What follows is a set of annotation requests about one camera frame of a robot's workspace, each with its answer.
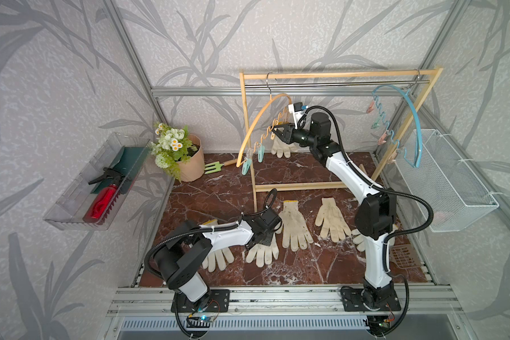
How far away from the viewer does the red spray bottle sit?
57cm

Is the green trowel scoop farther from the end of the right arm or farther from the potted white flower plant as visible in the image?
the end of the right arm

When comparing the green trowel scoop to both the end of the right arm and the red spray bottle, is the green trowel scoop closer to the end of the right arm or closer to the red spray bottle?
the red spray bottle

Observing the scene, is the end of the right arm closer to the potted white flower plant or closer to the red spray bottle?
the potted white flower plant
